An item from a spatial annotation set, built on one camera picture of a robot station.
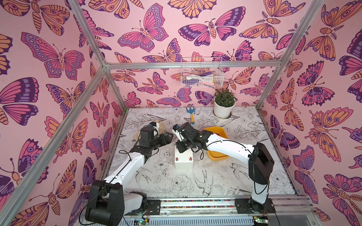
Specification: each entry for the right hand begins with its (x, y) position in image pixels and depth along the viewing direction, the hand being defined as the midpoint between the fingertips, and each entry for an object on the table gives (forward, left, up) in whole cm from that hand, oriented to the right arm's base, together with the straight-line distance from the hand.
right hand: (177, 143), depth 84 cm
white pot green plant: (+35, -33, +2) cm, 48 cm away
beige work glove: (+20, +14, -12) cm, 27 cm away
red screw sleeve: (-9, -8, -3) cm, 12 cm away
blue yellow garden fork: (+39, -9, -13) cm, 42 cm away
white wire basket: (+44, -15, +20) cm, 50 cm away
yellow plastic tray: (+15, -30, -9) cm, 35 cm away
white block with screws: (-10, -4, -3) cm, 11 cm away
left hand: (+5, +5, +2) cm, 7 cm away
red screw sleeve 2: (-9, 0, -2) cm, 9 cm away
